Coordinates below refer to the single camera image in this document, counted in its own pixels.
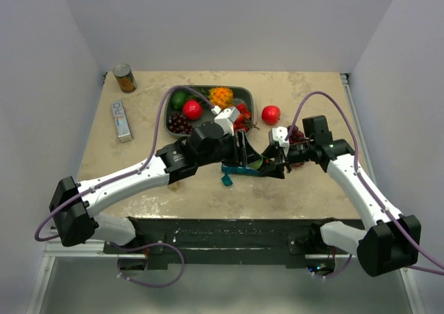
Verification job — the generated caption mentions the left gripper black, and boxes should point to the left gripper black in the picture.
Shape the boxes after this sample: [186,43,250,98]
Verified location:
[198,130,262,168]

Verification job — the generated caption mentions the green pill bottle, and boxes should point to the green pill bottle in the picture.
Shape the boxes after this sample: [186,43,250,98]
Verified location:
[248,157,268,172]

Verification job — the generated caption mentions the teal weekly pill organizer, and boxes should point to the teal weekly pill organizer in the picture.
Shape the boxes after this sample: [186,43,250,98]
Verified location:
[221,164,260,177]

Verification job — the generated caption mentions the detached teal pill compartment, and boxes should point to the detached teal pill compartment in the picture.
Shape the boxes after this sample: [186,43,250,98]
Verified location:
[221,174,233,186]

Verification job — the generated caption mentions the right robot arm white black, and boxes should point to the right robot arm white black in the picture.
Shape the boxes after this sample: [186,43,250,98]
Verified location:
[267,116,421,277]

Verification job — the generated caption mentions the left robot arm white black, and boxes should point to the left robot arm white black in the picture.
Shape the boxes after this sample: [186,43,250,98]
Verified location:
[49,122,250,253]

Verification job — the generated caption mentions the cherry and strawberry bunch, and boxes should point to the cherry and strawberry bunch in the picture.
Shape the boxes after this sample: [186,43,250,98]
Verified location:
[233,103,253,132]

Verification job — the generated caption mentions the red grapes on table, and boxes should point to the red grapes on table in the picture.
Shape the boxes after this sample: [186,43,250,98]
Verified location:
[286,125,307,169]

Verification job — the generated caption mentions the red apple on table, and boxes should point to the red apple on table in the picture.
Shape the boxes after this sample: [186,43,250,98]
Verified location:
[261,105,281,125]

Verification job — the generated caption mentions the orange spiky fruit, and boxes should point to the orange spiky fruit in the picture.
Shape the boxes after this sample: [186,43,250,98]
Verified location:
[209,87,234,109]

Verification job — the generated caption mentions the red apple in tray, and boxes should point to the red apple in tray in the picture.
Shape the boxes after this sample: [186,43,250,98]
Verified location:
[182,100,203,121]

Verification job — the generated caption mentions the green leafy sprig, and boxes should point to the green leafy sprig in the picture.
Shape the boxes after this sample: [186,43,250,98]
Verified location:
[187,87,210,104]

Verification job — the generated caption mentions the grey fruit tray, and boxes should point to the grey fruit tray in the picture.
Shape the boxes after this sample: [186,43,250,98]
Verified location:
[163,85,258,143]

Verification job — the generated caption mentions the dark grapes in tray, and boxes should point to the dark grapes in tray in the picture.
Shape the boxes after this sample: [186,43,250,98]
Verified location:
[167,112,194,135]

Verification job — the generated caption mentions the green lime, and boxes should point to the green lime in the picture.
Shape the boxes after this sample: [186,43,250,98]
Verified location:
[171,91,188,111]

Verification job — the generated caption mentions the small amber glass jar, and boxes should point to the small amber glass jar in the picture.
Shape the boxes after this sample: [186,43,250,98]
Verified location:
[168,182,180,191]

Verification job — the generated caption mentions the purple silver toothpaste box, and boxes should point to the purple silver toothpaste box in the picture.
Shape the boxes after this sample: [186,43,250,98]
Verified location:
[111,100,133,143]

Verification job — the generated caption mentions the tin can orange label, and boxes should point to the tin can orange label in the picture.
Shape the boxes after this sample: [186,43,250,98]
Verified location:
[112,64,137,93]

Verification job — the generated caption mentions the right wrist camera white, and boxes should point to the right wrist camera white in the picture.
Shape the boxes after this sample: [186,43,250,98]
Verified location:
[268,126,290,155]

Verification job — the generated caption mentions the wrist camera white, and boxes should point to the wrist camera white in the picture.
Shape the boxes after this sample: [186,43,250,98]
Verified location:
[268,126,290,155]
[214,107,240,136]

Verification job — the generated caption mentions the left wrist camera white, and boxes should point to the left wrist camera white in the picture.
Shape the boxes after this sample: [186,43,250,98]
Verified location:
[214,107,240,136]

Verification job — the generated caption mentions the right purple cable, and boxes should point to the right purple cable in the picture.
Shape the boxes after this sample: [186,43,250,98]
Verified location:
[286,91,444,275]

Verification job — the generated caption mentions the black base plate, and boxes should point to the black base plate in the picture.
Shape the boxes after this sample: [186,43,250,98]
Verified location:
[104,218,332,270]

